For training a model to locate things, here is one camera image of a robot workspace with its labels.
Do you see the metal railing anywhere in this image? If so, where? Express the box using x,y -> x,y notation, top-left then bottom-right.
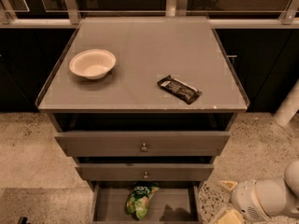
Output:
0,0 -> 299,29

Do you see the dark object floor corner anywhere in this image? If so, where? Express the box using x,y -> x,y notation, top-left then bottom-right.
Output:
18,217 -> 27,224

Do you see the grey drawer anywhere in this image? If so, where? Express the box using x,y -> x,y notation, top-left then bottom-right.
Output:
55,113 -> 230,157
90,181 -> 202,224
76,157 -> 214,181

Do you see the white paper bowl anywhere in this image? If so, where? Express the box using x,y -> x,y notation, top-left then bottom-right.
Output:
69,49 -> 116,80

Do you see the top drawer metal knob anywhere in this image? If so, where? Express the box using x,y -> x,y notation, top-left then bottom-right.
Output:
140,143 -> 149,152

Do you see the white pillar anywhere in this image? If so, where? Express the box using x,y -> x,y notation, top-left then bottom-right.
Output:
274,80 -> 299,126

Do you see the drawer metal knob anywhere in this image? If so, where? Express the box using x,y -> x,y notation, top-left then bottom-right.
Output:
140,143 -> 149,152
143,172 -> 149,179

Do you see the black snack bar wrapper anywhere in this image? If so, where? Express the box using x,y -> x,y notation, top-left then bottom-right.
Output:
157,76 -> 202,105

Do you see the middle drawer metal knob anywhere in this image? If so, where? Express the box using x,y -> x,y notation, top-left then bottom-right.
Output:
143,172 -> 149,179

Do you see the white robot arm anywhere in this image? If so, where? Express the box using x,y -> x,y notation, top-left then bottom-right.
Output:
208,161 -> 299,224

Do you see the grey bottom drawer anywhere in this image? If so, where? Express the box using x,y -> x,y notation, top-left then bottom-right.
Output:
90,181 -> 202,224

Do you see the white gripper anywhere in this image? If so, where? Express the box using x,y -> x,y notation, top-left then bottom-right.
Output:
208,177 -> 299,224

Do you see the grey drawer cabinet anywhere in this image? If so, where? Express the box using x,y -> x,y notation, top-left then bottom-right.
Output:
35,15 -> 250,224

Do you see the grey middle drawer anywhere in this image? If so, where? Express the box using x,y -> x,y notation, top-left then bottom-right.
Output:
76,157 -> 214,181

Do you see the grey top drawer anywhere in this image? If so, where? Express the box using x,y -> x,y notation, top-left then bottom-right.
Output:
55,113 -> 230,157

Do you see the green rice chip bag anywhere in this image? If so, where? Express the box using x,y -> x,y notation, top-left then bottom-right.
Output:
125,182 -> 160,220

